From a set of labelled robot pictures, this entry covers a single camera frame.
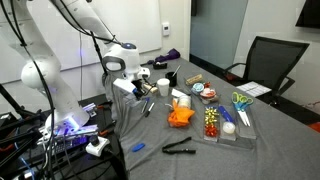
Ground white paper cup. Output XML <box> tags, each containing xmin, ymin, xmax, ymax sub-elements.
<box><xmin>156</xmin><ymin>78</ymin><xmax>171</xmax><ymax>98</ymax></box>

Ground white paper sheet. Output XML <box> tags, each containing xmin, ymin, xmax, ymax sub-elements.
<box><xmin>235</xmin><ymin>80</ymin><xmax>273</xmax><ymax>98</ymax></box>

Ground black tripod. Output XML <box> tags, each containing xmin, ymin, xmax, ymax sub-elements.
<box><xmin>0</xmin><ymin>83</ymin><xmax>46</xmax><ymax>180</ymax></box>

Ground blue ribbon bundle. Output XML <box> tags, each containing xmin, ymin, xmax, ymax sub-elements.
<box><xmin>218</xmin><ymin>105</ymin><xmax>236</xmax><ymax>124</ymax></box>

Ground blue handled scissors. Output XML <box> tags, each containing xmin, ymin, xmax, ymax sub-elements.
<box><xmin>238</xmin><ymin>96</ymin><xmax>255</xmax><ymax>128</ymax></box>

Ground black capped white marker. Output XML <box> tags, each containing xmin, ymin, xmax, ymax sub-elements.
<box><xmin>144</xmin><ymin>102</ymin><xmax>156</xmax><ymax>118</ymax></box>

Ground green handled scissors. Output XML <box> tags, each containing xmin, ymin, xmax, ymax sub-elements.
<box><xmin>231</xmin><ymin>91</ymin><xmax>250</xmax><ymax>127</ymax></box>

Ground gold gift bow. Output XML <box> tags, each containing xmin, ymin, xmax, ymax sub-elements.
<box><xmin>204</xmin><ymin>115</ymin><xmax>218</xmax><ymax>126</ymax></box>
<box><xmin>204</xmin><ymin>106</ymin><xmax>220</xmax><ymax>117</ymax></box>

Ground gray tablecloth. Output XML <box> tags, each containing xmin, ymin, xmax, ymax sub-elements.
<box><xmin>104</xmin><ymin>57</ymin><xmax>320</xmax><ymax>180</ymax></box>

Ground white wall thermostat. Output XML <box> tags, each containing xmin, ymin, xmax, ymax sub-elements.
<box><xmin>161</xmin><ymin>21</ymin><xmax>171</xmax><ymax>37</ymax></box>

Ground white wall whiteboard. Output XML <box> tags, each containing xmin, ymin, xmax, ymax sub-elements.
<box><xmin>0</xmin><ymin>0</ymin><xmax>163</xmax><ymax>84</ymax></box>

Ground red white round tin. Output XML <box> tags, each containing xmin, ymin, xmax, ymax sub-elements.
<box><xmin>199</xmin><ymin>87</ymin><xmax>218</xmax><ymax>100</ymax></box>

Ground black mesh office chair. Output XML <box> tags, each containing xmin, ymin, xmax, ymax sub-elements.
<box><xmin>222</xmin><ymin>35</ymin><xmax>310</xmax><ymax>108</ymax></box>

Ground clear organizer tray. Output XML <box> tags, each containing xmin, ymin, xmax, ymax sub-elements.
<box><xmin>202</xmin><ymin>103</ymin><xmax>258</xmax><ymax>150</ymax></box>

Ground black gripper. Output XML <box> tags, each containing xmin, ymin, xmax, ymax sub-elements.
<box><xmin>131</xmin><ymin>77</ymin><xmax>153</xmax><ymax>100</ymax></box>

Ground plain wooden stamp block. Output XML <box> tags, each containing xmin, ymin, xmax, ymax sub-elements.
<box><xmin>185</xmin><ymin>73</ymin><xmax>204</xmax><ymax>86</ymax></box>

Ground small blue plastic piece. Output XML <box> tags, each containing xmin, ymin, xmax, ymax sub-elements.
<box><xmin>131</xmin><ymin>142</ymin><xmax>147</xmax><ymax>153</ymax></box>

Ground clear balloon box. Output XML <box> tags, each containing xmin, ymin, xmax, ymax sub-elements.
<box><xmin>167</xmin><ymin>99</ymin><xmax>194</xmax><ymax>130</ymax></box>

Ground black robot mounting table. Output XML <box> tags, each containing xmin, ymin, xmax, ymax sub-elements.
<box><xmin>0</xmin><ymin>93</ymin><xmax>129</xmax><ymax>180</ymax></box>

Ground blue capped silver marker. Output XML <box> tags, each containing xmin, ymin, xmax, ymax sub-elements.
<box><xmin>140</xmin><ymin>96</ymin><xmax>150</xmax><ymax>115</ymax></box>

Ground black wall television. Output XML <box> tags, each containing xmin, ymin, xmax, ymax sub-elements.
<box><xmin>294</xmin><ymin>0</ymin><xmax>320</xmax><ymax>29</ymax></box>

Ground wooden greetings stamp block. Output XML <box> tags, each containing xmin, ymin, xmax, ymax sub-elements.
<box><xmin>143</xmin><ymin>83</ymin><xmax>159</xmax><ymax>95</ymax></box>

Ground black pen cup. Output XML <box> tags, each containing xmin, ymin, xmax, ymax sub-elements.
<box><xmin>165</xmin><ymin>71</ymin><xmax>178</xmax><ymax>88</ymax></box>

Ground orange black clamp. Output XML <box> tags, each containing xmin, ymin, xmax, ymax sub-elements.
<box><xmin>96</xmin><ymin>102</ymin><xmax>116</xmax><ymax>112</ymax></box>

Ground white emergency stop box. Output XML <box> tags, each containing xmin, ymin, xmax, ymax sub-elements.
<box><xmin>85</xmin><ymin>134</ymin><xmax>111</xmax><ymax>158</ymax></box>

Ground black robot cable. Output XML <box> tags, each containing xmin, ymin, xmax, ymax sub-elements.
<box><xmin>0</xmin><ymin>0</ymin><xmax>116</xmax><ymax>168</ymax></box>

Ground white ribbon spool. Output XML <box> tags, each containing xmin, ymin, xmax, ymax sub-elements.
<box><xmin>177</xmin><ymin>94</ymin><xmax>193</xmax><ymax>110</ymax></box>

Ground silver pen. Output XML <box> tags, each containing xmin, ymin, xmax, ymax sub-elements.
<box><xmin>172</xmin><ymin>64</ymin><xmax>182</xmax><ymax>78</ymax></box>

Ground orange bag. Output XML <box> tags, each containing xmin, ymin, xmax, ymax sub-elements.
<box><xmin>308</xmin><ymin>121</ymin><xmax>320</xmax><ymax>134</ymax></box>

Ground purple folded umbrella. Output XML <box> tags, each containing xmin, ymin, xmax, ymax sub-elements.
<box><xmin>146</xmin><ymin>48</ymin><xmax>181</xmax><ymax>65</ymax></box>

